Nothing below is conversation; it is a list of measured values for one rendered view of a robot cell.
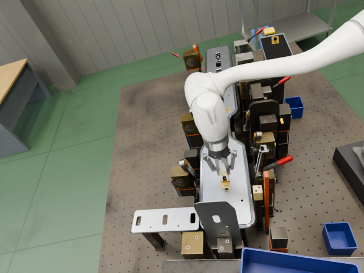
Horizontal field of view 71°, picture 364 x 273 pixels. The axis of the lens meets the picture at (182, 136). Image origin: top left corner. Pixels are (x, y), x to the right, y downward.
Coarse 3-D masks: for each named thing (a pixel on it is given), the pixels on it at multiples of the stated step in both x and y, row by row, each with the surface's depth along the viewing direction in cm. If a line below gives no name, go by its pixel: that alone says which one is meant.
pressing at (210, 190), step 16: (224, 48) 186; (208, 64) 178; (224, 64) 173; (224, 96) 151; (240, 144) 124; (240, 160) 119; (208, 176) 117; (240, 176) 113; (208, 192) 112; (224, 192) 110; (240, 192) 108; (240, 208) 103; (240, 224) 99
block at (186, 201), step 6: (180, 198) 115; (186, 198) 115; (192, 198) 114; (174, 204) 114; (180, 204) 114; (186, 204) 113; (192, 204) 112; (192, 216) 115; (192, 222) 121; (198, 228) 125
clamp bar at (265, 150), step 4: (252, 148) 96; (256, 148) 94; (260, 148) 95; (264, 148) 94; (268, 148) 94; (252, 152) 96; (256, 152) 94; (260, 152) 94; (264, 152) 93; (268, 152) 94; (260, 156) 99; (264, 156) 94; (260, 160) 96; (264, 160) 96; (256, 164) 104; (260, 164) 98; (264, 164) 98; (256, 168) 105; (260, 168) 100; (260, 172) 102
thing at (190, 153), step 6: (186, 150) 132; (192, 150) 131; (186, 156) 130; (192, 156) 129; (198, 156) 132; (192, 162) 132; (198, 162) 132; (198, 168) 136; (198, 174) 141; (198, 180) 145; (198, 186) 149
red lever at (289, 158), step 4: (288, 156) 97; (280, 160) 99; (284, 160) 97; (288, 160) 97; (272, 164) 101; (276, 164) 100; (280, 164) 99; (264, 168) 103; (268, 168) 102; (256, 172) 105
